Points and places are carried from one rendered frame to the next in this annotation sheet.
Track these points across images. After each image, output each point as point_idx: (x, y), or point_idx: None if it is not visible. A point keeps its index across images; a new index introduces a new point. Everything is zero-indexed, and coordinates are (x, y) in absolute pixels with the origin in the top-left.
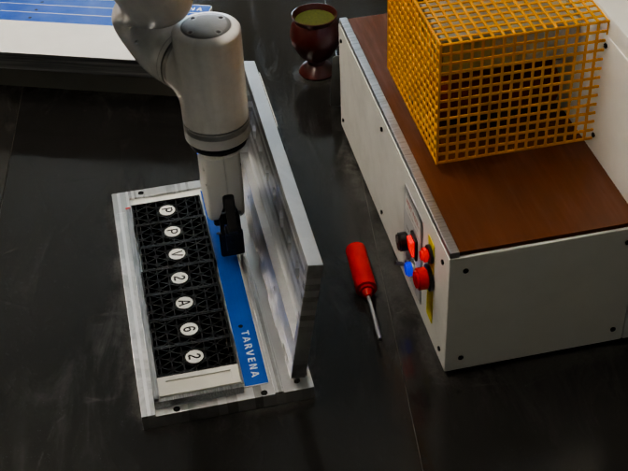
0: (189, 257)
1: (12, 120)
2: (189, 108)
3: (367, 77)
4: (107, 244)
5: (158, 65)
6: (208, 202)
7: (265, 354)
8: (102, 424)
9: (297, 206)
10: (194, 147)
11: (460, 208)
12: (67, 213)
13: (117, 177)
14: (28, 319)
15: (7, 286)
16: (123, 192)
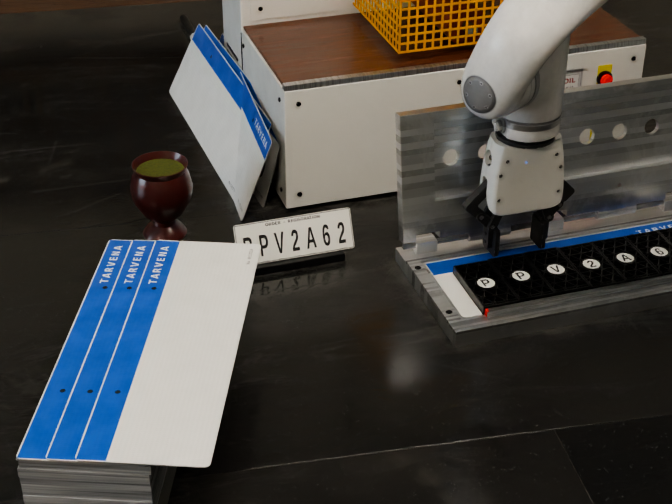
0: (557, 262)
1: (269, 471)
2: (560, 92)
3: (401, 70)
4: (524, 342)
5: (532, 81)
6: (562, 182)
7: (662, 219)
8: None
9: (632, 80)
10: (556, 134)
11: (588, 36)
12: (476, 380)
13: (396, 353)
14: (665, 377)
15: (620, 403)
16: (451, 324)
